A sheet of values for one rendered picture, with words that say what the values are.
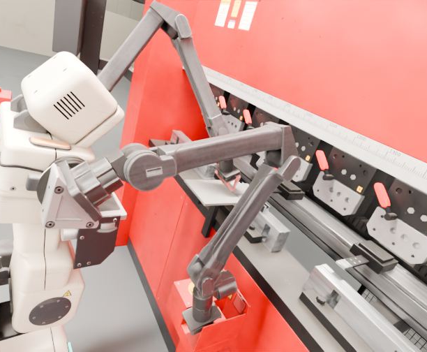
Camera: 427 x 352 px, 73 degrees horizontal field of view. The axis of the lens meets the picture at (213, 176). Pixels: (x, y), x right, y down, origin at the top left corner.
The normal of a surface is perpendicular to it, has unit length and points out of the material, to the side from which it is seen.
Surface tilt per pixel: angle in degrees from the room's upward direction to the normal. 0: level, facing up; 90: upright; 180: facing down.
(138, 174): 79
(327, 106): 90
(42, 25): 90
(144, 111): 90
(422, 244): 90
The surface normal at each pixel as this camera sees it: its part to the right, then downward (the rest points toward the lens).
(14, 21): 0.54, 0.48
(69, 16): 0.31, 0.47
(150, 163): 0.47, 0.31
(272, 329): -0.83, -0.03
